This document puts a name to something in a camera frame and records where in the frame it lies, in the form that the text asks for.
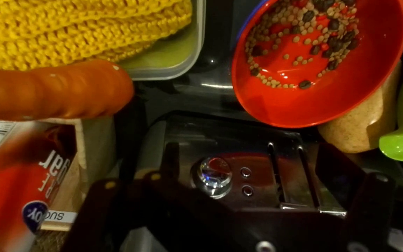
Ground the stainless steel toaster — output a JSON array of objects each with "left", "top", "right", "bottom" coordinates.
[{"left": 135, "top": 112, "right": 345, "bottom": 217}]

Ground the orange toy carrot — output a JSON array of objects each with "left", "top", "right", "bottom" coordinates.
[{"left": 0, "top": 60, "right": 134, "bottom": 121}]

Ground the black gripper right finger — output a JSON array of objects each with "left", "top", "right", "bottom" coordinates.
[{"left": 314, "top": 143, "right": 395, "bottom": 252}]

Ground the yellow crochet cloth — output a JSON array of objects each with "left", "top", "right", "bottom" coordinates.
[{"left": 0, "top": 0, "right": 193, "bottom": 70}]

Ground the red bowl with blue rim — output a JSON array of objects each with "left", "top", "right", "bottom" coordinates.
[{"left": 230, "top": 0, "right": 403, "bottom": 129}]

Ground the tan pear shaped gourd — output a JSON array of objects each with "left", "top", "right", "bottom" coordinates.
[{"left": 317, "top": 63, "right": 401, "bottom": 154}]

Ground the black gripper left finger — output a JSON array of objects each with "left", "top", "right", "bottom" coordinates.
[{"left": 60, "top": 143, "right": 179, "bottom": 252}]

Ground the clear plastic container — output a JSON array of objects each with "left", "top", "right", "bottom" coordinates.
[{"left": 120, "top": 0, "right": 207, "bottom": 81}]

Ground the wooden organizer tray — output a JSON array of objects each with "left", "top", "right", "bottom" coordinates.
[{"left": 37, "top": 116, "right": 118, "bottom": 233}]

